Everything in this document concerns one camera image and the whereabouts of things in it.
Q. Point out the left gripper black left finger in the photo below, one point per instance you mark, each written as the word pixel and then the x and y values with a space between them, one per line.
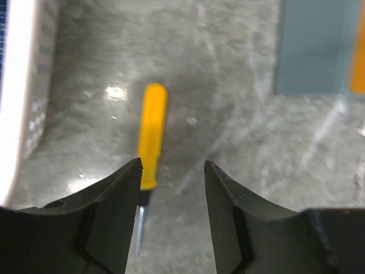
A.
pixel 87 232

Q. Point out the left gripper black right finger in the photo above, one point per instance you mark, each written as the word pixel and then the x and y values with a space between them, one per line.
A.
pixel 253 235

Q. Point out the yellow screwdriver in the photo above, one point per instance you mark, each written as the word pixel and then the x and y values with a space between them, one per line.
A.
pixel 149 148

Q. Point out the orange grey drawer box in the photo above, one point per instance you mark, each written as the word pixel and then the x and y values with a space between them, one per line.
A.
pixel 319 49

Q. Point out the white plastic basket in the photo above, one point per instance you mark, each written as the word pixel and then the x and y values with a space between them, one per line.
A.
pixel 28 38

